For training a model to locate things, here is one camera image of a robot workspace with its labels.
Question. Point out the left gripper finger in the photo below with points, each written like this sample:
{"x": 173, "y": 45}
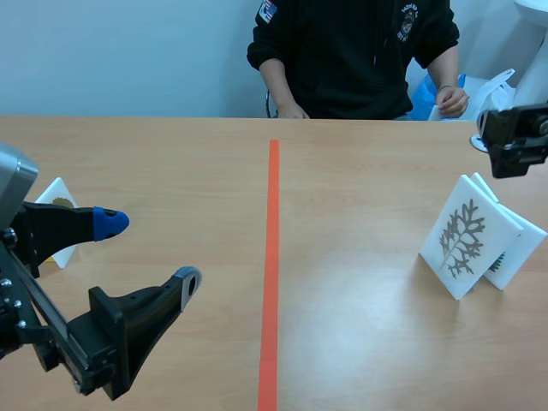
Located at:
{"x": 128, "y": 317}
{"x": 55, "y": 224}

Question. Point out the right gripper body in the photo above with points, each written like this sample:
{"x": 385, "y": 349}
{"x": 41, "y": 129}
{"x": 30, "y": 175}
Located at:
{"x": 511, "y": 137}

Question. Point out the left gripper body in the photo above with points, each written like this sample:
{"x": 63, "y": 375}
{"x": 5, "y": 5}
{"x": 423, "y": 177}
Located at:
{"x": 25, "y": 317}

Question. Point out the small white card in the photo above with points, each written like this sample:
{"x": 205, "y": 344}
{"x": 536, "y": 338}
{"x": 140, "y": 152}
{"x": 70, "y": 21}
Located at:
{"x": 434, "y": 114}

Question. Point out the round brown leaf picture card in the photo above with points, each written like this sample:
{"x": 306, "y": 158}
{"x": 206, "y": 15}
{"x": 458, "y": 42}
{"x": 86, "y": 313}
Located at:
{"x": 55, "y": 190}

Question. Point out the compound leaf picture card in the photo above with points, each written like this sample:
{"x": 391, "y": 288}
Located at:
{"x": 462, "y": 240}

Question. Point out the green leaf picture card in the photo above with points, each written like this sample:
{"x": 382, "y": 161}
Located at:
{"x": 520, "y": 252}

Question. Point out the person's left hand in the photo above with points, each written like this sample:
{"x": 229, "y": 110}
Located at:
{"x": 453, "y": 100}

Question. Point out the person's right hand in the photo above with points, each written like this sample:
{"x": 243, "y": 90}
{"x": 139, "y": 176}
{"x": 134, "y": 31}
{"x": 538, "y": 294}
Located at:
{"x": 293, "y": 111}

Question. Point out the small yellow card stand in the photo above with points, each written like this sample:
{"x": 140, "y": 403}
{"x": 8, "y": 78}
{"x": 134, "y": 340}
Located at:
{"x": 51, "y": 260}

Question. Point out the white plastic bag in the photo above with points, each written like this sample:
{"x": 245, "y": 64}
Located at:
{"x": 492, "y": 96}

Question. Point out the blue plastic bag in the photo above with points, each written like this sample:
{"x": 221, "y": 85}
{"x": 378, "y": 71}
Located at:
{"x": 424, "y": 96}

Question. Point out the person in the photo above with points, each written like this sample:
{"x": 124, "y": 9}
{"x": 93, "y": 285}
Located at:
{"x": 342, "y": 55}

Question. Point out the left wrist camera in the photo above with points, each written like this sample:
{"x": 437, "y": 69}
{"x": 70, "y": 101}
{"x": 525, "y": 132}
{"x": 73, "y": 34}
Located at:
{"x": 15, "y": 184}

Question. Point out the metal chair frame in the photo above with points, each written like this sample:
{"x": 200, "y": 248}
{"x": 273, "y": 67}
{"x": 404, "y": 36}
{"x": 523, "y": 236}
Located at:
{"x": 268, "y": 103}

